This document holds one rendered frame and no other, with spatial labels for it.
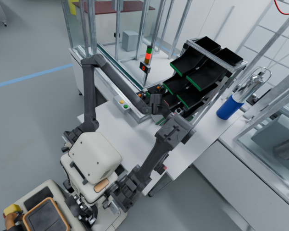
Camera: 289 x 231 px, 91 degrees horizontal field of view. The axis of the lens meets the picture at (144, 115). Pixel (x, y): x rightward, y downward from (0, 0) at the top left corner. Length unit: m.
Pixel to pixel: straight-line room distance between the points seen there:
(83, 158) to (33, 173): 1.60
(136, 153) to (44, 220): 0.69
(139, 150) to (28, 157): 1.56
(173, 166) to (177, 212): 0.95
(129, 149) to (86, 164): 0.61
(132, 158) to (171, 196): 1.07
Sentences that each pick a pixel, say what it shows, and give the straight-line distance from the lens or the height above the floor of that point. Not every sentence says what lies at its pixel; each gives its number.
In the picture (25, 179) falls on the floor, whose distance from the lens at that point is 2.28.
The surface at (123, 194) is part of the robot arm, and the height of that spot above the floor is 1.23.
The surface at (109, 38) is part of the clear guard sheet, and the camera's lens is 2.58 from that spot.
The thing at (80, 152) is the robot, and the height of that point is 1.35.
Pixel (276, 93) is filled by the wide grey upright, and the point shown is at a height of 1.28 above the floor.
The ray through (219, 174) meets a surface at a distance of 2.07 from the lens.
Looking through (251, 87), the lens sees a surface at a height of 1.34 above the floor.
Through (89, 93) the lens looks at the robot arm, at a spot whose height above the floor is 1.39.
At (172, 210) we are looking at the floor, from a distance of 2.13.
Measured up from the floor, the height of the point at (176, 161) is 0.86.
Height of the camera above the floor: 1.99
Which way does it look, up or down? 49 degrees down
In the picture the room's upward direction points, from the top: 17 degrees clockwise
